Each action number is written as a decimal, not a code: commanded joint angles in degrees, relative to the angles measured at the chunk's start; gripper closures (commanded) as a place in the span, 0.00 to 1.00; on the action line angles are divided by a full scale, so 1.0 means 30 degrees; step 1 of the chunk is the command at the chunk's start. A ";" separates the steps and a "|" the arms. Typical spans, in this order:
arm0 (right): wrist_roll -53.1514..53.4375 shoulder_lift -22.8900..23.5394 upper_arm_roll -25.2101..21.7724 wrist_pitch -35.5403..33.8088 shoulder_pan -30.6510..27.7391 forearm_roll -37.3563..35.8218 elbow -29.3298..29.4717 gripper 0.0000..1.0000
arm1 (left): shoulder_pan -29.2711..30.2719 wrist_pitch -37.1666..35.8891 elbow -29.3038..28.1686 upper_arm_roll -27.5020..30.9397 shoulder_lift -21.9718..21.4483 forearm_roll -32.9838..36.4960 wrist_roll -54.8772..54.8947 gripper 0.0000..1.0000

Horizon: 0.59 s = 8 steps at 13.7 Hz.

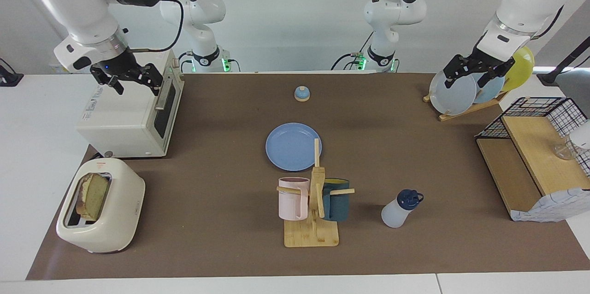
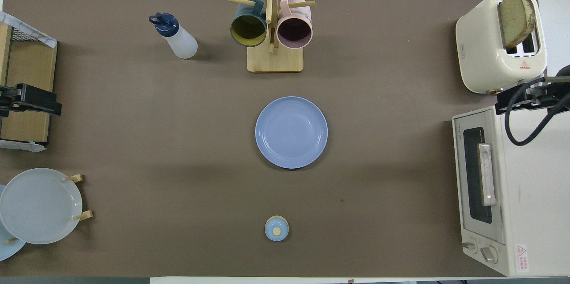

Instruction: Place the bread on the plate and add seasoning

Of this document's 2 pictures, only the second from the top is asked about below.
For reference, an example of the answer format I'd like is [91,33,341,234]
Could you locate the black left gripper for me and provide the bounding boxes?
[0,84,62,118]

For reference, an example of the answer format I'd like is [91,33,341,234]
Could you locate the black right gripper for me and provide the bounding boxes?
[495,75,570,115]

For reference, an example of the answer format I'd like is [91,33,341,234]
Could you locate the slice of toast bread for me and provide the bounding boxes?
[497,0,536,49]

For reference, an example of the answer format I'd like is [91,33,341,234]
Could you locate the white squeeze bottle blue cap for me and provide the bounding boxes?
[149,12,198,60]

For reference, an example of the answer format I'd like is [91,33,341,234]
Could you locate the pale grey plate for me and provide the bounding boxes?
[0,168,83,245]

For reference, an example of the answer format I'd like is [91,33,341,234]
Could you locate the light blue plate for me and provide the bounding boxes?
[0,185,26,261]

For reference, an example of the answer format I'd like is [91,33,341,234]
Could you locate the blue round plate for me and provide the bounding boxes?
[255,96,329,170]

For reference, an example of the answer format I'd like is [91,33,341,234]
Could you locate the cream two-slot toaster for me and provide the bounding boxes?
[455,0,547,94]

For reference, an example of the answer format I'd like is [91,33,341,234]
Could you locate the white blue patterned cloth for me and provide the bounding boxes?
[0,11,57,49]

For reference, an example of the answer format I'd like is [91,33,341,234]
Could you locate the wooden dish rack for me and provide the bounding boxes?
[5,174,94,244]

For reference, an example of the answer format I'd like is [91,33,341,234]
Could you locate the white toaster oven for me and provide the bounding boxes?
[452,105,570,277]

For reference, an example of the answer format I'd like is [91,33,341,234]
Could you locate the brown table mat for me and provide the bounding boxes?
[0,0,540,278]

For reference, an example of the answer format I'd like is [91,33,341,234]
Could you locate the dark teal mug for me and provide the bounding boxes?
[230,0,268,48]

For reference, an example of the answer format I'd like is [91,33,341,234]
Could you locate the wooden mug tree stand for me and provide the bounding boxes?
[228,0,316,73]

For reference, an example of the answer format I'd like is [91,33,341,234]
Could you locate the pink mug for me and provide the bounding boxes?
[276,0,314,50]

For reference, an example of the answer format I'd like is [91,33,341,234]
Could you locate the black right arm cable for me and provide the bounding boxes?
[505,65,570,146]

